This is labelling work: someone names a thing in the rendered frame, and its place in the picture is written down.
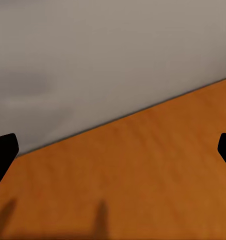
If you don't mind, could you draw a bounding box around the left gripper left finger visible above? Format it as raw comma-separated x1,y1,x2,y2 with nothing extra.
0,133,19,182

